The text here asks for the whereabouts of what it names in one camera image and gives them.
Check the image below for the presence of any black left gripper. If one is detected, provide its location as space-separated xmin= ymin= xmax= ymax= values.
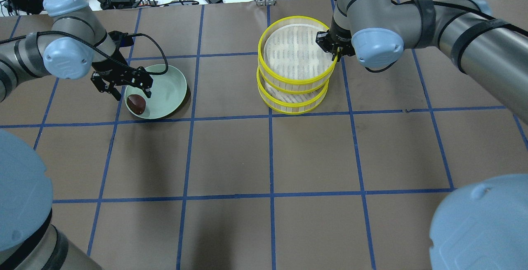
xmin=91 ymin=66 xmax=153 ymax=99

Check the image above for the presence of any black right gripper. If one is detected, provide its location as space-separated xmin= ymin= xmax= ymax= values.
xmin=316 ymin=26 xmax=355 ymax=62

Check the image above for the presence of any brown steamed bun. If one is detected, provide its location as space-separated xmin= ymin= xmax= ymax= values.
xmin=126 ymin=94 xmax=146 ymax=115

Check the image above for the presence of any yellow rimmed bamboo steamer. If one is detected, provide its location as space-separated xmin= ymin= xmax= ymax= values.
xmin=256 ymin=69 xmax=330 ymax=115

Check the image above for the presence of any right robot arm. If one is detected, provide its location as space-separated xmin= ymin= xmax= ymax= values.
xmin=342 ymin=5 xmax=527 ymax=270

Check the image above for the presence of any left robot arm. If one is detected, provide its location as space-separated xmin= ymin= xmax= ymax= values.
xmin=1 ymin=0 xmax=153 ymax=270

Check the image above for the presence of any pale green plate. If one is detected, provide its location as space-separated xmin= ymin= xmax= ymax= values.
xmin=124 ymin=65 xmax=187 ymax=120

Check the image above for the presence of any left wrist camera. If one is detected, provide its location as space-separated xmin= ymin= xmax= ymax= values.
xmin=108 ymin=30 xmax=134 ymax=48

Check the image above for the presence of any black right camera cable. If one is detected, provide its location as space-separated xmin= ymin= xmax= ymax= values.
xmin=363 ymin=0 xmax=528 ymax=73

